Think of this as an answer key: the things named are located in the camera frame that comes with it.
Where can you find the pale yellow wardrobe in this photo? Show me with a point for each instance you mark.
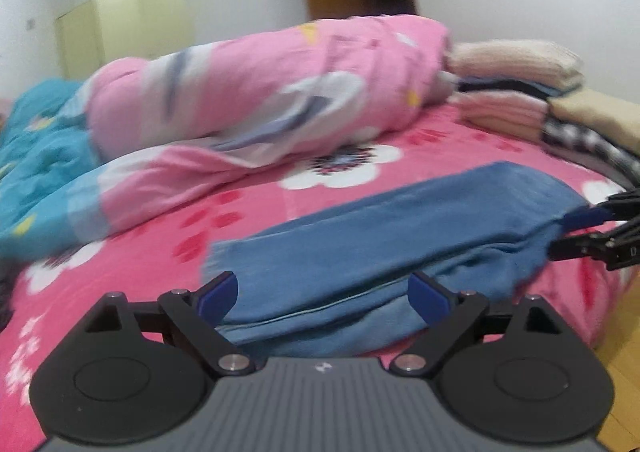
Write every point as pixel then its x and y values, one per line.
pixel 125 27

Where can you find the pink floral blanket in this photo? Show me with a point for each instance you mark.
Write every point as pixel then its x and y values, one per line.
pixel 165 242

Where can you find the pink folded cloth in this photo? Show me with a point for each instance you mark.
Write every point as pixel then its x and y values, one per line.
pixel 500 112

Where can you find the blue denim jeans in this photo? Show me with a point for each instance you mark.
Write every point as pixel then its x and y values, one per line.
pixel 375 242

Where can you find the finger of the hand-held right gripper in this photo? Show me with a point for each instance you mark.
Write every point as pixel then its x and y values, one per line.
pixel 575 247
pixel 585 218

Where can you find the blue folded cloth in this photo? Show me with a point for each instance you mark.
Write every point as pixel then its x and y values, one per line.
pixel 500 87

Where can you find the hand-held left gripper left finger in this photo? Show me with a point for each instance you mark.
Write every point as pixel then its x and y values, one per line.
pixel 217 294

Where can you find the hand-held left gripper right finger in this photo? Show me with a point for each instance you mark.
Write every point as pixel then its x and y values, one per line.
pixel 430 299

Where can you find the tan folded cloth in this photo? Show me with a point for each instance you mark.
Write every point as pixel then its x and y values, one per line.
pixel 600 114

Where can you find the beige waffle knit cloth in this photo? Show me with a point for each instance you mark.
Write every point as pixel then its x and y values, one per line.
pixel 515 62

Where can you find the pink and blue quilt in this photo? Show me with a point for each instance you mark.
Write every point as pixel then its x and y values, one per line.
pixel 225 107

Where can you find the black white plaid garment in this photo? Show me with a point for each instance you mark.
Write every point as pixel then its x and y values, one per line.
pixel 580 139

